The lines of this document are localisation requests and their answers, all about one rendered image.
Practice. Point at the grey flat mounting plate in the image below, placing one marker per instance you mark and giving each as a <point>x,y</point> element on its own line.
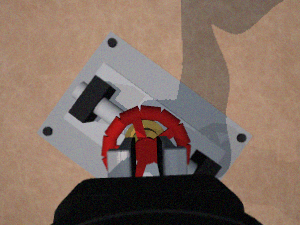
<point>157,83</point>

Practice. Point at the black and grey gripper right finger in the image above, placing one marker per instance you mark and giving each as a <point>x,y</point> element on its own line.
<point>171,159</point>

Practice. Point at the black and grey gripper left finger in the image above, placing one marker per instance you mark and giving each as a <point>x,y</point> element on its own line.
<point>121,162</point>

